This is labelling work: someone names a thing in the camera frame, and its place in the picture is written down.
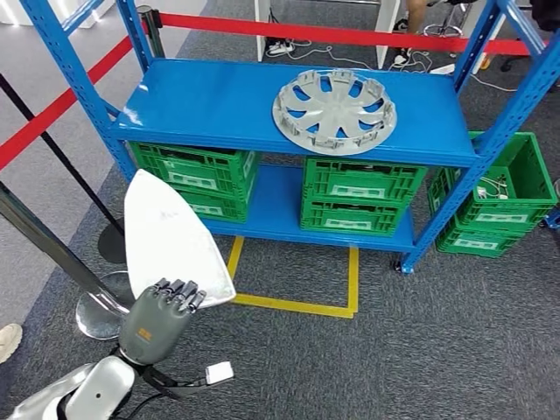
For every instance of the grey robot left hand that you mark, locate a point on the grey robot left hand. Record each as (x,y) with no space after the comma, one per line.
(149,330)

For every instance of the white plastic shell part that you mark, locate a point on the white plastic shell part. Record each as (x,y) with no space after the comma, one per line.
(166,232)

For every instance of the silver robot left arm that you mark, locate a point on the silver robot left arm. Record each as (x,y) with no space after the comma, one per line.
(100,388)

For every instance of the blue metal shelf rack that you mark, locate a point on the blue metal shelf rack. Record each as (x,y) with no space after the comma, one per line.
(552,219)
(219,104)

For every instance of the chrome base stanchion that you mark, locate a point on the chrome base stanchion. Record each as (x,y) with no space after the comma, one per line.
(100,313)

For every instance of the black stanchion with dark base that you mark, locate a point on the black stanchion with dark base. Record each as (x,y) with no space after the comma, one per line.
(112,243)

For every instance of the yellow floor tape square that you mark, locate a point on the yellow floor tape square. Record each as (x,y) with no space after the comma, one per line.
(353,278)

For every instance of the white desk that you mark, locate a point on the white desk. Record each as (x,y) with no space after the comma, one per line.
(261,49)

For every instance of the grey wheel hubcap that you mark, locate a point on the grey wheel hubcap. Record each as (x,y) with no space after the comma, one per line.
(334,113)

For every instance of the white power strip with plugs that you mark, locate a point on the white power strip with plugs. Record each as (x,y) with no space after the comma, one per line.
(280,49)

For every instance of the white display plinth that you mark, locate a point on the white display plinth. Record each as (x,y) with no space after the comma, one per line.
(8,11)

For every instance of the orange bottle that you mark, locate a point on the orange bottle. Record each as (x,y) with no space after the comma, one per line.
(485,62)

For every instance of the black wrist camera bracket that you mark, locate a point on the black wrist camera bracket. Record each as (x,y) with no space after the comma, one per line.
(166,382)

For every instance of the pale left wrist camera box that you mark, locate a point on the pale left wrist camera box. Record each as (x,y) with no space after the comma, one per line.
(220,373)

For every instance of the black belt stanchion post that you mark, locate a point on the black belt stanchion post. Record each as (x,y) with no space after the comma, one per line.
(153,35)

